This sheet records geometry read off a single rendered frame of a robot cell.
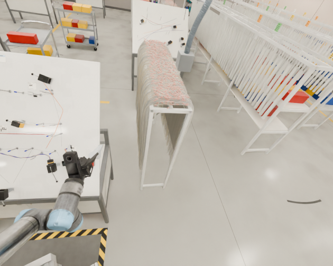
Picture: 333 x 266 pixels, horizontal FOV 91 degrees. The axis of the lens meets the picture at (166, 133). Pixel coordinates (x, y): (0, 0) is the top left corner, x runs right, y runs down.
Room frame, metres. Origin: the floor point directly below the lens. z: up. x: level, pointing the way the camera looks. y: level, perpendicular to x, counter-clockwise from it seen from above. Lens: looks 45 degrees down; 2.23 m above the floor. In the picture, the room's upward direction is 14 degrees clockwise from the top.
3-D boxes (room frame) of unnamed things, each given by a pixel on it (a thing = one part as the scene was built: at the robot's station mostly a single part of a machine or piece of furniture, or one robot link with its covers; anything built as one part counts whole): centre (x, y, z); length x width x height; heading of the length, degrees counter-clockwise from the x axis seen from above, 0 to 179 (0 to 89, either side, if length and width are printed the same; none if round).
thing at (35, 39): (2.87, 2.77, 0.54); 0.99 x 0.50 x 1.08; 25
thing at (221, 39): (4.49, -0.63, 1.23); 4.90 x 0.07 x 0.78; 19
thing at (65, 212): (0.16, 0.29, 1.56); 0.11 x 0.08 x 0.09; 13
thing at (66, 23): (5.06, 3.27, 0.54); 0.99 x 0.50 x 1.08; 111
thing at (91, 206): (0.43, 0.71, 0.60); 0.55 x 0.03 x 0.39; 107
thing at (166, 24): (3.86, 0.62, 0.83); 1.18 x 0.72 x 1.65; 109
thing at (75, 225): (0.15, 0.31, 1.46); 0.11 x 0.08 x 0.11; 103
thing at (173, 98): (1.69, 0.22, 0.78); 1.39 x 0.45 x 1.56; 19
